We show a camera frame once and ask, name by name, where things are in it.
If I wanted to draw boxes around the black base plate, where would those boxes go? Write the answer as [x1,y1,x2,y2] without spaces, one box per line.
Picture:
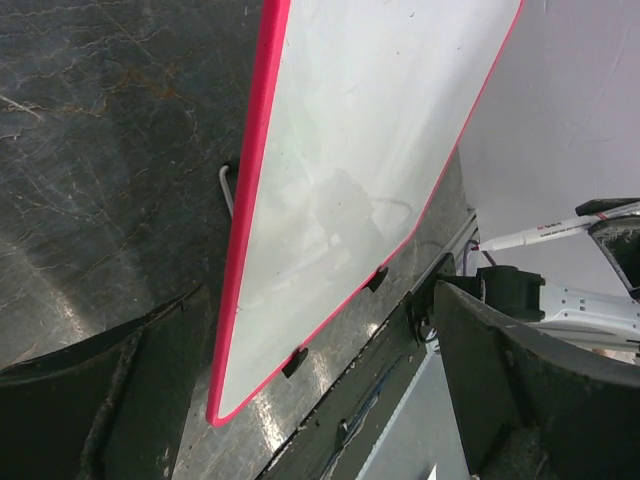
[258,252,456,479]

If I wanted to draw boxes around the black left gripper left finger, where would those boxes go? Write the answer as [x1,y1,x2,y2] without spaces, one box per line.
[1,286,210,479]

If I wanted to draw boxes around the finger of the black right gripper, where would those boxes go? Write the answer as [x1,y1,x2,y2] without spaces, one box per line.
[588,216,640,295]
[575,198,640,215]

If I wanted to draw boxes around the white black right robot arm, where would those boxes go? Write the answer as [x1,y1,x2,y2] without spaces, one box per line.
[474,198,639,354]

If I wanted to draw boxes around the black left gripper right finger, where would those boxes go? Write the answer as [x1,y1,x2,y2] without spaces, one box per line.
[434,281,639,479]

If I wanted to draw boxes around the white marker purple cap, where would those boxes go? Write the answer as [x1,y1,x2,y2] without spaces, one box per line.
[474,202,639,251]

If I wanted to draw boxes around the pink framed whiteboard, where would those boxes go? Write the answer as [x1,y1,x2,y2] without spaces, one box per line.
[206,1,521,427]

